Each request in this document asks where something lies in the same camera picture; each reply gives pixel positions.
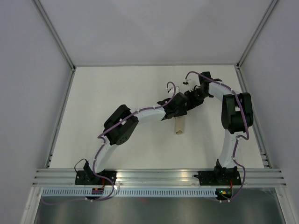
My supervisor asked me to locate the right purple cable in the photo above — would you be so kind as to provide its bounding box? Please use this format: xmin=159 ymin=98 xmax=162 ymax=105
xmin=185 ymin=71 xmax=250 ymax=203

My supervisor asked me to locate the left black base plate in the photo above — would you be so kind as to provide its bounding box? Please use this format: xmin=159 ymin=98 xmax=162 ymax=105
xmin=75 ymin=170 xmax=117 ymax=186

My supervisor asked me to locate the aluminium frame post left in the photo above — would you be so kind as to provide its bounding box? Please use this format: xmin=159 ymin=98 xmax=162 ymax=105
xmin=31 ymin=0 xmax=76 ymax=71

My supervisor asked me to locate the aluminium frame post right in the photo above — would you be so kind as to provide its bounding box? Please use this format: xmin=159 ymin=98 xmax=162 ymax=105
xmin=235 ymin=0 xmax=280 ymax=70

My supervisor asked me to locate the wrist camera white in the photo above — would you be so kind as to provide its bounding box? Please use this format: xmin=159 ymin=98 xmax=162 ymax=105
xmin=167 ymin=85 xmax=179 ymax=96
xmin=183 ymin=79 xmax=197 ymax=91

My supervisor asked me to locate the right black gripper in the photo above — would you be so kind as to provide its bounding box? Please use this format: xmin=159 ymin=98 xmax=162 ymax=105
xmin=184 ymin=88 xmax=210 ymax=111

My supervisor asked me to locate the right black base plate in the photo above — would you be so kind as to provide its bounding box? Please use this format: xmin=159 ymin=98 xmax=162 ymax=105
xmin=193 ymin=168 xmax=242 ymax=186

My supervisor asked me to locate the aluminium frame right rail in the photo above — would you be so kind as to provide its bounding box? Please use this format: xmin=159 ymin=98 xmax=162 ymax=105
xmin=234 ymin=64 xmax=272 ymax=168

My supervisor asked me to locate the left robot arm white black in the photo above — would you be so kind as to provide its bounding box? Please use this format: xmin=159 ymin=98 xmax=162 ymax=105
xmin=84 ymin=92 xmax=188 ymax=185

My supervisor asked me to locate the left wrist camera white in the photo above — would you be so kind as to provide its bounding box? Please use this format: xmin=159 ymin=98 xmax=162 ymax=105
xmin=167 ymin=85 xmax=179 ymax=96

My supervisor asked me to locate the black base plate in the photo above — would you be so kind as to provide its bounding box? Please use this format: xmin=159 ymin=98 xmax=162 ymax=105
xmin=193 ymin=168 xmax=242 ymax=186
xmin=75 ymin=170 xmax=117 ymax=186

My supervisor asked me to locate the beige cloth napkin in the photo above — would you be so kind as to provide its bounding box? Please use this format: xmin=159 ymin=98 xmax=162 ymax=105
xmin=175 ymin=116 xmax=185 ymax=135

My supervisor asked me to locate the aluminium mounting rail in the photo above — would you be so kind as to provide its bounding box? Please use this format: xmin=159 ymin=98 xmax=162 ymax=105
xmin=32 ymin=168 xmax=286 ymax=188

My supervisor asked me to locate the aluminium frame back bar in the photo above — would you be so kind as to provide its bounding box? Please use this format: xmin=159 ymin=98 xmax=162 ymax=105
xmin=74 ymin=62 xmax=237 ymax=68

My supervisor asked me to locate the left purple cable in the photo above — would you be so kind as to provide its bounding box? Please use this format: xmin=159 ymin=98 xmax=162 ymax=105
xmin=42 ymin=81 xmax=177 ymax=206

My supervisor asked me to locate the aluminium frame post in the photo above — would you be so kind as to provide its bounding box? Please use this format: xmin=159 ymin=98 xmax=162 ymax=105
xmin=235 ymin=0 xmax=280 ymax=70
xmin=31 ymin=0 xmax=76 ymax=71

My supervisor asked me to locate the purple cable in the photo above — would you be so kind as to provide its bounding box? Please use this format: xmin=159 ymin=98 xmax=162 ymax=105
xmin=42 ymin=81 xmax=177 ymax=206
xmin=185 ymin=71 xmax=250 ymax=203

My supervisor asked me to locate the white slotted cable duct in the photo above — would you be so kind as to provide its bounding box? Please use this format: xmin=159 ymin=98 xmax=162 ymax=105
xmin=42 ymin=187 xmax=217 ymax=197

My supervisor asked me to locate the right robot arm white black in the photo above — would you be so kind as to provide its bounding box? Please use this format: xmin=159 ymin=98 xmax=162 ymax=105
xmin=184 ymin=71 xmax=254 ymax=185

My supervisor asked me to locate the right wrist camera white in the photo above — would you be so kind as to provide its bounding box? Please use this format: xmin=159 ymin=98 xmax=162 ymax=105
xmin=183 ymin=79 xmax=197 ymax=91

